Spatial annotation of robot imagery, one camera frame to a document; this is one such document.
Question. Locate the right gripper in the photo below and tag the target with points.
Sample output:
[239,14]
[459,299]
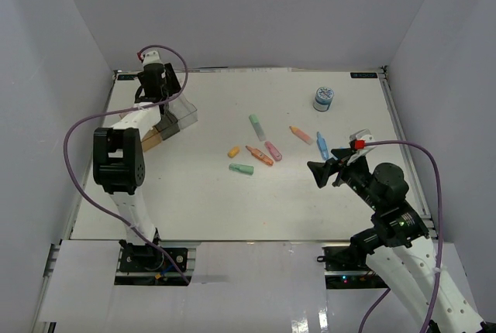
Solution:
[321,171]

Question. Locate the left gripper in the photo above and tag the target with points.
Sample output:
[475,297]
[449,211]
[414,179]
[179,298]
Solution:
[173,84]

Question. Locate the yellow orange highlighter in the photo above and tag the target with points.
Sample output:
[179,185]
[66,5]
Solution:
[301,135]

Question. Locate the blue lidded jar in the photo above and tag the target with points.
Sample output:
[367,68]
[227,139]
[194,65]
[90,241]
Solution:
[323,99]

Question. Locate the green capped highlighter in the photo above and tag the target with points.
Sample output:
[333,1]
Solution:
[255,122]

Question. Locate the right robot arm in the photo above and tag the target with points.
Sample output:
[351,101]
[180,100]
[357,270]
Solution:
[398,247]

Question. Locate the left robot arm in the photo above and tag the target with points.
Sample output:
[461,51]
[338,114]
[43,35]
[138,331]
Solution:
[118,160]

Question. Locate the blue transparent highlighter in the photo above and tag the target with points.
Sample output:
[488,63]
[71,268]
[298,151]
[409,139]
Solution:
[323,149]

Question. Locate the clear transparent tray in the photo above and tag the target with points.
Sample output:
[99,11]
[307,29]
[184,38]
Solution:
[184,111]

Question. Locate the grey transparent tray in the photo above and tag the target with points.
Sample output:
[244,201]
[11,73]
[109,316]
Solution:
[167,126]

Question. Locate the pink transparent highlighter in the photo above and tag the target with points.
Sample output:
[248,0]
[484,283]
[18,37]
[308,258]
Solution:
[273,151]

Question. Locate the orange transparent tray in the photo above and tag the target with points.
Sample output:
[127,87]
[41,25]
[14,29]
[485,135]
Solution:
[151,139]

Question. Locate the orange transparent highlighter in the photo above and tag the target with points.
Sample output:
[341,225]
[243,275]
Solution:
[259,155]

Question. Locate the green transparent highlighter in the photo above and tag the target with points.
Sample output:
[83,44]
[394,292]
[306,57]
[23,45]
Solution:
[241,168]

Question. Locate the orange highlighter cap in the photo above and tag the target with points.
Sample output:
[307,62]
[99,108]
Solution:
[233,152]

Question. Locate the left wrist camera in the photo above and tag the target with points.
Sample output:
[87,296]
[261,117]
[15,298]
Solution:
[150,57]

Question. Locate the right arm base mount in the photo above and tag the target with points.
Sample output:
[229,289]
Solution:
[338,259]

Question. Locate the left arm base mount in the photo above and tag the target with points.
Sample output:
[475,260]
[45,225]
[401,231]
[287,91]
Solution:
[143,258]

